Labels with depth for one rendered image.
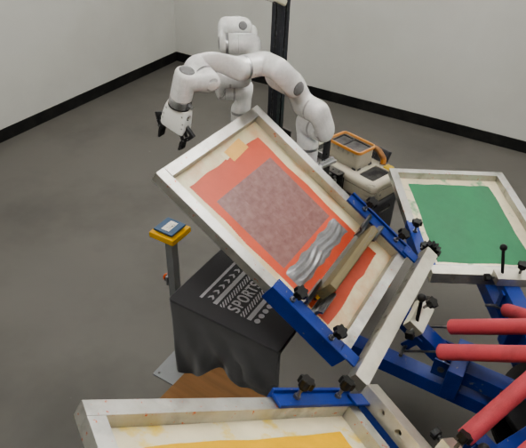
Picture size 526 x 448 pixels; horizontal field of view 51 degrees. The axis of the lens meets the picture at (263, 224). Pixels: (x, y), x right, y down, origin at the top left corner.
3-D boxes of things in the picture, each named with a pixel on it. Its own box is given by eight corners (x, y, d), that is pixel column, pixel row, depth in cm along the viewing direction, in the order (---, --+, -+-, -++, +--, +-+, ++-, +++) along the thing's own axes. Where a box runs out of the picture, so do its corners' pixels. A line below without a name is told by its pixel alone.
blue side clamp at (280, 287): (260, 296, 165) (272, 286, 160) (269, 286, 168) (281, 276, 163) (331, 367, 164) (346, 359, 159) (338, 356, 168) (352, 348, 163)
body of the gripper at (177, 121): (198, 105, 185) (192, 132, 193) (174, 90, 187) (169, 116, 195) (185, 113, 180) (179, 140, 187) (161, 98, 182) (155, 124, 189)
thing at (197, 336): (178, 372, 231) (171, 300, 206) (183, 367, 234) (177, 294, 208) (272, 425, 213) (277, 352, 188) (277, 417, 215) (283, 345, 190)
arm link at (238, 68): (250, 84, 193) (199, 96, 181) (228, 63, 198) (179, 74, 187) (255, 63, 186) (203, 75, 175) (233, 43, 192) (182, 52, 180)
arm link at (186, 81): (209, 59, 183) (225, 75, 179) (203, 85, 190) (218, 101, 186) (171, 64, 174) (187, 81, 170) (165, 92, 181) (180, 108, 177)
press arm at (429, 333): (394, 324, 180) (404, 318, 176) (401, 313, 184) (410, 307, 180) (432, 361, 179) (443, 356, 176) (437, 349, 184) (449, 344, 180)
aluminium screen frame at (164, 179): (151, 180, 166) (155, 172, 163) (252, 111, 207) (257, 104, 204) (337, 364, 164) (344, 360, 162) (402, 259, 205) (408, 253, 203)
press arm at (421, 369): (222, 298, 221) (222, 286, 217) (231, 289, 225) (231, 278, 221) (551, 448, 172) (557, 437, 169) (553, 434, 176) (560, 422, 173)
